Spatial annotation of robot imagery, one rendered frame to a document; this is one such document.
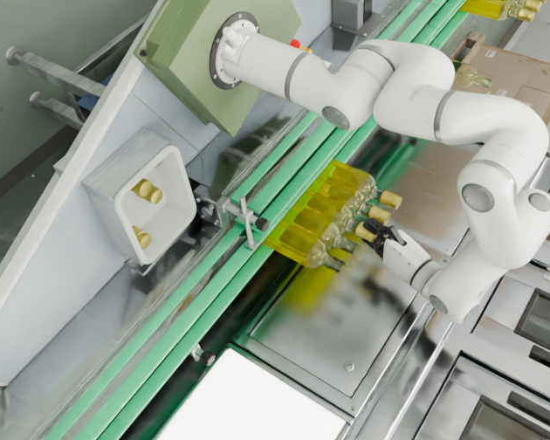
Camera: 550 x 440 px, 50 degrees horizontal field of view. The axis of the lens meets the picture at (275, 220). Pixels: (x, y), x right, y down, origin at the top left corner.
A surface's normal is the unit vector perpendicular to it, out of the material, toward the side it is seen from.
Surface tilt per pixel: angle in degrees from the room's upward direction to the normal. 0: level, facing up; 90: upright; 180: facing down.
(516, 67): 99
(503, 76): 89
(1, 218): 90
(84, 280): 0
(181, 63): 2
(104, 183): 90
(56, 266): 0
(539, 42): 90
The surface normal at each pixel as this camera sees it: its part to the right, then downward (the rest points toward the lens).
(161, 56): -0.32, -0.28
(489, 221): -0.55, 0.64
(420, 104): -0.59, -0.20
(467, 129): -0.07, 0.64
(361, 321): -0.10, -0.62
